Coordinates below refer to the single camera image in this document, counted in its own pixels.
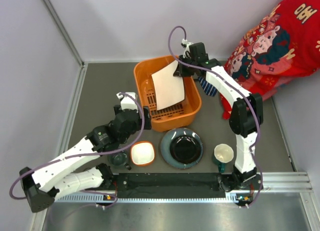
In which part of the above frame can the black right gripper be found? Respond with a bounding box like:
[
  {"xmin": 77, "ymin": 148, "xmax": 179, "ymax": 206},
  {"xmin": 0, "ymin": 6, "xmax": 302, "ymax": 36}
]
[{"xmin": 174, "ymin": 55, "xmax": 198, "ymax": 78}]

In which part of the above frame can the white square plate black rim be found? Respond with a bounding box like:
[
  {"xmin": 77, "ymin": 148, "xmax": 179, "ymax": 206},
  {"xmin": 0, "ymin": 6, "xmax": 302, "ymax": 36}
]
[{"xmin": 151, "ymin": 60, "xmax": 185, "ymax": 111}]

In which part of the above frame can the orange plastic bin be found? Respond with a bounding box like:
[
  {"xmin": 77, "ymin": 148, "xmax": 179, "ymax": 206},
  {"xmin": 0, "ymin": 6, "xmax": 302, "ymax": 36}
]
[{"xmin": 133, "ymin": 55, "xmax": 202, "ymax": 132}]

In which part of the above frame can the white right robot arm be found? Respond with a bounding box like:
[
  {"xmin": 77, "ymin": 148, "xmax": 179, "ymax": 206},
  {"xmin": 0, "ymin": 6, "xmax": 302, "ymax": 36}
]
[{"xmin": 173, "ymin": 39, "xmax": 263, "ymax": 191}]

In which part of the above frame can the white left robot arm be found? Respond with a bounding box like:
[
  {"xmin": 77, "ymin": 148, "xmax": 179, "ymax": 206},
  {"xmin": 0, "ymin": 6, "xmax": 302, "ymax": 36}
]
[{"xmin": 19, "ymin": 105, "xmax": 152, "ymax": 213}]

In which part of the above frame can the white square bowl orange rim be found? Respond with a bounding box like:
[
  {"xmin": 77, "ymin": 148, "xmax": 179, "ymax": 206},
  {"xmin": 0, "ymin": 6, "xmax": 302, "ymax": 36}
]
[{"xmin": 130, "ymin": 141, "xmax": 156, "ymax": 166}]

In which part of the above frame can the blue striped necktie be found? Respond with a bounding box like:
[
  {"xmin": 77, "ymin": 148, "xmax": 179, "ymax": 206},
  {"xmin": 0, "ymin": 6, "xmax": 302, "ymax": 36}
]
[{"xmin": 198, "ymin": 77, "xmax": 217, "ymax": 97}]

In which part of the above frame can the blue-grey round plate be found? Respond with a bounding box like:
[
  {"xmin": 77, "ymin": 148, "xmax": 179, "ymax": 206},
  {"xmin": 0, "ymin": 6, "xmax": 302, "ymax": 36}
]
[{"xmin": 160, "ymin": 128, "xmax": 204, "ymax": 170}]

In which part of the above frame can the black round plate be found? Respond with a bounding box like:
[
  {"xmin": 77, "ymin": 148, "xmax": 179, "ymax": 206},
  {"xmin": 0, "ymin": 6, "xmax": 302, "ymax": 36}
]
[{"xmin": 169, "ymin": 134, "xmax": 202, "ymax": 165}]

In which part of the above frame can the red patterned cloth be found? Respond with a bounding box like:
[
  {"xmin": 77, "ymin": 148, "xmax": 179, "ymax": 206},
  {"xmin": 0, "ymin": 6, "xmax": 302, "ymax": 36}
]
[{"xmin": 219, "ymin": 0, "xmax": 320, "ymax": 121}]

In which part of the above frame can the black base bar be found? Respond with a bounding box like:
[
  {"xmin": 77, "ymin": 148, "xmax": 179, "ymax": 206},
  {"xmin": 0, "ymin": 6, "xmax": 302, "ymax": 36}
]
[{"xmin": 107, "ymin": 172, "xmax": 265, "ymax": 199}]

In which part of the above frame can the green mug white inside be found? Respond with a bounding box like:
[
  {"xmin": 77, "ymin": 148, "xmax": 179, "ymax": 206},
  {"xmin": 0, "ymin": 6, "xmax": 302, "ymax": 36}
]
[{"xmin": 211, "ymin": 143, "xmax": 234, "ymax": 174}]

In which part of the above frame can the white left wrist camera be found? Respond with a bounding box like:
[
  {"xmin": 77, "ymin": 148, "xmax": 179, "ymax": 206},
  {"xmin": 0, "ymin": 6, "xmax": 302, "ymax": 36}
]
[{"xmin": 116, "ymin": 92, "xmax": 138, "ymax": 111}]

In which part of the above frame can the aluminium frame rail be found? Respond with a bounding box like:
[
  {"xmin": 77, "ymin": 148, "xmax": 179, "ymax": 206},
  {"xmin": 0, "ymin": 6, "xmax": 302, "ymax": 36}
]
[{"xmin": 29, "ymin": 0, "xmax": 88, "ymax": 231}]

